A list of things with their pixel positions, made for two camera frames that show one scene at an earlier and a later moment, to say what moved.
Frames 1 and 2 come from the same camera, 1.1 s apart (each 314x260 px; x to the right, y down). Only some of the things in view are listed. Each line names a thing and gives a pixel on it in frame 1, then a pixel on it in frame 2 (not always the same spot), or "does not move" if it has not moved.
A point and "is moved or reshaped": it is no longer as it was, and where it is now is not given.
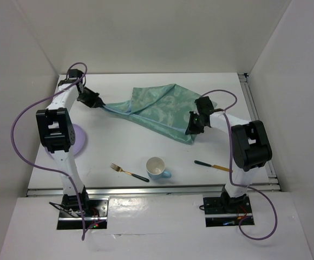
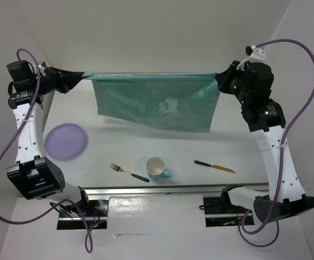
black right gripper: (191, 129) -> (223, 78)
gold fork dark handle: (118, 169) does not move
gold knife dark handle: (214, 166) does not move
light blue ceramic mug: (155, 167) does not move
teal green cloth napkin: (167, 109) is moved or reshaped
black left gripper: (92, 103) -> (65, 80)
